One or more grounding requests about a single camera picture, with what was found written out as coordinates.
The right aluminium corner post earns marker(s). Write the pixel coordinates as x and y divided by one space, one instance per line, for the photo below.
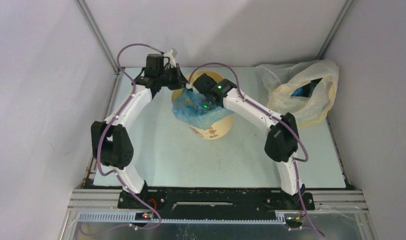
343 14

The blue plastic trash bag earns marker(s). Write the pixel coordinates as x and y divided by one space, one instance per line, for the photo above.
195 109

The dark items inside bag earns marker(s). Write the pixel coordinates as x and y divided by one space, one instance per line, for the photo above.
306 91

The left aluminium corner post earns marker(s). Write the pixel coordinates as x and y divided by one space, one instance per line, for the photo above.
87 14

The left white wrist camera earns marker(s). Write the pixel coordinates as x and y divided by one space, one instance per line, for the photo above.
169 57

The aluminium frame rail front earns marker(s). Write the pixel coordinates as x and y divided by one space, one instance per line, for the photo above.
339 214

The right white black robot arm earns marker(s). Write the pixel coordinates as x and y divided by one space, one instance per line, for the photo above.
282 136

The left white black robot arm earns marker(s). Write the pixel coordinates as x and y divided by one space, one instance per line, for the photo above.
111 144

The aluminium corner post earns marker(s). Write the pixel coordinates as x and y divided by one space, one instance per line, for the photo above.
87 14
343 14

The translucent yellowish plastic bag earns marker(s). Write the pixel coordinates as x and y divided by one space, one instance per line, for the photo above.
282 80

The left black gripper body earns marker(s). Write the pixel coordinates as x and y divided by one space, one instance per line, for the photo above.
170 77

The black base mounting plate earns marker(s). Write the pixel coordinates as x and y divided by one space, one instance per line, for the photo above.
215 204

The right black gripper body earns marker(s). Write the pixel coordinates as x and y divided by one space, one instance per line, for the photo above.
196 81

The yellow cartoon trash bin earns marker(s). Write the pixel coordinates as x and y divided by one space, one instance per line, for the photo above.
216 131

